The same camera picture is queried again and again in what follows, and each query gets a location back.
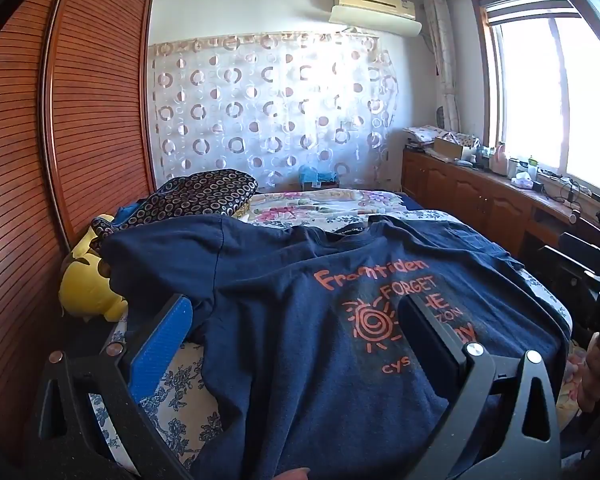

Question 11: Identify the sheer circle-patterned curtain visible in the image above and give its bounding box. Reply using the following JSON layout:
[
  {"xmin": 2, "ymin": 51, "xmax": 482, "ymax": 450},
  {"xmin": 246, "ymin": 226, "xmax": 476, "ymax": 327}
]
[{"xmin": 150, "ymin": 32, "xmax": 398, "ymax": 193}]

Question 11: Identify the cardboard box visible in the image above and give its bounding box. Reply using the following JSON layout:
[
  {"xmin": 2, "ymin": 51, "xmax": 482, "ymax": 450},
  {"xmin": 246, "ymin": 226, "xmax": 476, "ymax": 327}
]
[{"xmin": 432, "ymin": 136, "xmax": 478, "ymax": 161}]

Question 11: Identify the wall air conditioner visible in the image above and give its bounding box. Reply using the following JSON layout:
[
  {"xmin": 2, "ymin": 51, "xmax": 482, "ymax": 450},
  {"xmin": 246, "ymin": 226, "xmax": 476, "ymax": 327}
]
[{"xmin": 328, "ymin": 0, "xmax": 423, "ymax": 37}]

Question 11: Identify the tied white window curtain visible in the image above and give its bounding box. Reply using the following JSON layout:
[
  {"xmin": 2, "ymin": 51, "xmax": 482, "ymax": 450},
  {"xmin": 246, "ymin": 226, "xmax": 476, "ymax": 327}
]
[{"xmin": 424, "ymin": 0, "xmax": 461, "ymax": 131}]

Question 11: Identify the wooden side cabinet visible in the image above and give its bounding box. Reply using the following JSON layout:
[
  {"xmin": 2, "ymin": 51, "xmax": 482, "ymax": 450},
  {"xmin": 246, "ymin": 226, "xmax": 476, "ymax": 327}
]
[{"xmin": 401, "ymin": 145, "xmax": 600, "ymax": 261}]

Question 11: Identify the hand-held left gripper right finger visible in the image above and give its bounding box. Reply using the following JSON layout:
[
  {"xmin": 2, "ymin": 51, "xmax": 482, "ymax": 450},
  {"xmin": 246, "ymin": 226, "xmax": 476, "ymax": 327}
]
[{"xmin": 397, "ymin": 294, "xmax": 563, "ymax": 480}]

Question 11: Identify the navy bed sheet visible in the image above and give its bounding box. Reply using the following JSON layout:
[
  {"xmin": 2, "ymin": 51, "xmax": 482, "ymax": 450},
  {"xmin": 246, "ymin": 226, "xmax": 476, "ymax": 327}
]
[{"xmin": 399, "ymin": 193, "xmax": 431, "ymax": 215}]

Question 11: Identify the dark ring-patterned cloth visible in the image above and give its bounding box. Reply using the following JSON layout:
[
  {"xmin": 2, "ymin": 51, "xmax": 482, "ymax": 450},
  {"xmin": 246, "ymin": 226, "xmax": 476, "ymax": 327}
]
[{"xmin": 91, "ymin": 169, "xmax": 258, "ymax": 248}]

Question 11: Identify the printed cloth bundle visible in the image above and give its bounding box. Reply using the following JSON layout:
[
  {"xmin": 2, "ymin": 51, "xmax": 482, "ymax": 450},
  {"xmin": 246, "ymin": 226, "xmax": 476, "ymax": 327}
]
[{"xmin": 404, "ymin": 125, "xmax": 481, "ymax": 150}]

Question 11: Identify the yellow plush toy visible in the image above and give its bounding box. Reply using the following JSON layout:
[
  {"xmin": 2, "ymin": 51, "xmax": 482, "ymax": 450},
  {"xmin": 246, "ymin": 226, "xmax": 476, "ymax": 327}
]
[{"xmin": 60, "ymin": 214, "xmax": 128, "ymax": 322}]

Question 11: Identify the wooden framed window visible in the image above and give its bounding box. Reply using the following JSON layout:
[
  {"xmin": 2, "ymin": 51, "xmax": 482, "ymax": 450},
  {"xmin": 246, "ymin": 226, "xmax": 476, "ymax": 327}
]
[{"xmin": 472, "ymin": 0, "xmax": 600, "ymax": 221}]

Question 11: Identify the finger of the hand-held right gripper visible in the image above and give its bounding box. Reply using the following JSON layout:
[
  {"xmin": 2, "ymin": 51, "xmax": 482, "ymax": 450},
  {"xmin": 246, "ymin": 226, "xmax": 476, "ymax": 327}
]
[{"xmin": 542, "ymin": 245, "xmax": 598, "ymax": 292}]

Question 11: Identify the white plastic bottle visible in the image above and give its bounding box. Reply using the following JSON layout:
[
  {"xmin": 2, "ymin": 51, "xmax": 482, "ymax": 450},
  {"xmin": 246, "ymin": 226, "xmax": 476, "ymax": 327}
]
[{"xmin": 490, "ymin": 141, "xmax": 510, "ymax": 176}]

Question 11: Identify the blue plastic bag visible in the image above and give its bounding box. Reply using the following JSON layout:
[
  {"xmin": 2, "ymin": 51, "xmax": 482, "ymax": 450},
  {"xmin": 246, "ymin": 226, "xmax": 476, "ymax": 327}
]
[{"xmin": 298, "ymin": 164, "xmax": 338, "ymax": 186}]

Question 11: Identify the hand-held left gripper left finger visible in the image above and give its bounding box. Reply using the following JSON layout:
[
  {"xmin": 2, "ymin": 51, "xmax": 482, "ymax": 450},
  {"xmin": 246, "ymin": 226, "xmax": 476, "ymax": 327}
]
[{"xmin": 27, "ymin": 294, "xmax": 196, "ymax": 480}]

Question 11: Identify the wooden louvered wardrobe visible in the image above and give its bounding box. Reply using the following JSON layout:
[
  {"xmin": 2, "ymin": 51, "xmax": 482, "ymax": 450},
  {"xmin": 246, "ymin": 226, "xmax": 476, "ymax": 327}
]
[{"xmin": 0, "ymin": 0, "xmax": 156, "ymax": 461}]

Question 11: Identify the person's right hand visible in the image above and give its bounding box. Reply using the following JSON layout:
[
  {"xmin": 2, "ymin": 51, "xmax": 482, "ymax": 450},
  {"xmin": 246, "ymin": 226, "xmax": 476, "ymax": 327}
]
[{"xmin": 567, "ymin": 337, "xmax": 600, "ymax": 413}]

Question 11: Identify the navy printed t-shirt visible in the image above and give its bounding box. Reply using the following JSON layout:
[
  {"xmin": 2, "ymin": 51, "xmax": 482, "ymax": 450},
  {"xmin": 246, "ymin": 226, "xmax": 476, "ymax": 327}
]
[{"xmin": 100, "ymin": 214, "xmax": 568, "ymax": 480}]

